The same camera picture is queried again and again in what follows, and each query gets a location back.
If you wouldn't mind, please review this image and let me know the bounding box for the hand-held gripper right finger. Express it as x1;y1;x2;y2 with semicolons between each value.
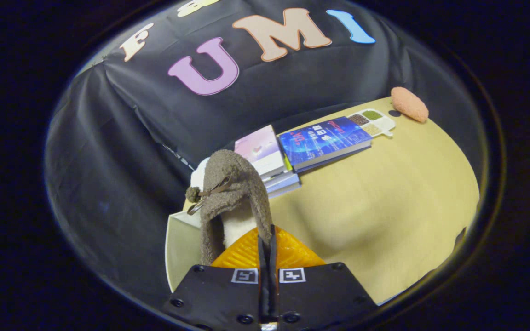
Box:
269;224;379;331

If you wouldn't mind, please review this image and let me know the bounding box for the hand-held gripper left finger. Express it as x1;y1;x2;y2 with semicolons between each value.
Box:
160;224;269;331

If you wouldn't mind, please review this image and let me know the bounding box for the grey fabric storage box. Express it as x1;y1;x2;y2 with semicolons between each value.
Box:
165;210;207;293

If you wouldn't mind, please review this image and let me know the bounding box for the brown fuzzy slipper shoe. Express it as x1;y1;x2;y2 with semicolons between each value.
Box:
185;149;273;266

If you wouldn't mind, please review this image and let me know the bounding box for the pale blue cover book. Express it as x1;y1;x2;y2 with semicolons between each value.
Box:
265;173;301;199

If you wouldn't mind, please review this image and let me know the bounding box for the thin white-edged book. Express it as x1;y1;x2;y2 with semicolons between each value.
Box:
261;168;294;186

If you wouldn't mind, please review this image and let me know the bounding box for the pink cover book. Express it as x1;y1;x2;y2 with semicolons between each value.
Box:
234;125;288;180

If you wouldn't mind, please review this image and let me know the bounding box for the black backdrop cloth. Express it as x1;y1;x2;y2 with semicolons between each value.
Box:
44;0;487;305

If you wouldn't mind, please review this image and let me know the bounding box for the white divided grain tray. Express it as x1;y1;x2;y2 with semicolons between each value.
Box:
347;108;396;137

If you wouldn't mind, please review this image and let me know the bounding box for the orange fuzzy sponge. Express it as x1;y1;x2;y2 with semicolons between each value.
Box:
391;86;429;123

